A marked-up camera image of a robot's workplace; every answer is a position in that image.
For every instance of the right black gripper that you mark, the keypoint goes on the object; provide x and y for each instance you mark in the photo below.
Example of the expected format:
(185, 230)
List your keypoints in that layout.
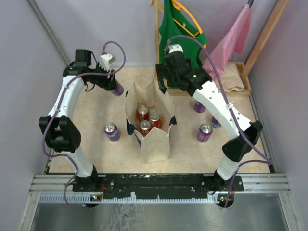
(161, 71)

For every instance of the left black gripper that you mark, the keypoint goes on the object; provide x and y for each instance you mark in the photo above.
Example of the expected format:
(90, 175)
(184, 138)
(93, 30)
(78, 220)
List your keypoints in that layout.
(108, 83)

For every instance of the purple fanta can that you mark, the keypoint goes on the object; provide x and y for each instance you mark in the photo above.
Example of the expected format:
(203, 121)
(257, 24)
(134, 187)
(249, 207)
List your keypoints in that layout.
(118, 91)
(112, 132)
(215, 123)
(199, 108)
(204, 132)

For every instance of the red Coke can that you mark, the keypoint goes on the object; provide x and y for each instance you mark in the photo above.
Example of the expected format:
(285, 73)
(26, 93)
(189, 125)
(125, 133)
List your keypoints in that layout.
(155, 120)
(143, 113)
(145, 127)

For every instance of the beige canvas tote bag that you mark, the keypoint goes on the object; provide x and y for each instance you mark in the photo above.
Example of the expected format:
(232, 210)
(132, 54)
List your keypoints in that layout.
(155, 146)

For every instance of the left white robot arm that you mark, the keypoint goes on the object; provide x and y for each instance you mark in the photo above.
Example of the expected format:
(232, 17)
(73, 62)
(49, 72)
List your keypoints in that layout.
(59, 132)

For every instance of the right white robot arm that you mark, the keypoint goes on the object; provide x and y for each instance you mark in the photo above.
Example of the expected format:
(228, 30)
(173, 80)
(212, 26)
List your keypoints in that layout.
(243, 133)

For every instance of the green tank top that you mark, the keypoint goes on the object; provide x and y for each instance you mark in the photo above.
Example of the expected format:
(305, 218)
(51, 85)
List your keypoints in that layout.
(191, 50)

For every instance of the yellow clothes hanger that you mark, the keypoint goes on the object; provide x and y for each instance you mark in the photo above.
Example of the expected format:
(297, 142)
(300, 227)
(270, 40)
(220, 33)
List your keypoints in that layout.
(190, 19)

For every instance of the folded beige cloth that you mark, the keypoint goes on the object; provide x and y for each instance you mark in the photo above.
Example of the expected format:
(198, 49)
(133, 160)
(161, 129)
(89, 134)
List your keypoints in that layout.
(230, 79)

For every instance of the pink shirt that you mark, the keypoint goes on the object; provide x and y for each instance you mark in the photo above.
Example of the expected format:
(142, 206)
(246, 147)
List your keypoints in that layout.
(234, 41)

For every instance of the wooden clothes rack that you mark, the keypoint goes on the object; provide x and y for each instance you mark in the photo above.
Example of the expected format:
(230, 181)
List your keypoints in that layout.
(244, 69)

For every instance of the grey clothes hanger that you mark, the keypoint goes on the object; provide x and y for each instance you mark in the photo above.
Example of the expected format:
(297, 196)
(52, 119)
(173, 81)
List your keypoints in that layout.
(250, 3)

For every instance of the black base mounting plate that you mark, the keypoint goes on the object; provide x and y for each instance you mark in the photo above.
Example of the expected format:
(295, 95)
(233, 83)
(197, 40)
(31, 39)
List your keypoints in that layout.
(154, 186)

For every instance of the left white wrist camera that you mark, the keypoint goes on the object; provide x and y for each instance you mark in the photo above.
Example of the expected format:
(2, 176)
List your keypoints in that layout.
(106, 60)

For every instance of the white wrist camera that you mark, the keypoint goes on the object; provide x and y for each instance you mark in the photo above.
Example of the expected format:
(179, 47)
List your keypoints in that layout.
(174, 48)
(106, 60)

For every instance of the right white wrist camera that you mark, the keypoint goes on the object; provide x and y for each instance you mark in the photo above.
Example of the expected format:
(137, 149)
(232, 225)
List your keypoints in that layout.
(174, 48)

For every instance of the aluminium frame rail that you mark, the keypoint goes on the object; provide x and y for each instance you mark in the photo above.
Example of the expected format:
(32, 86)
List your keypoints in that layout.
(55, 188)

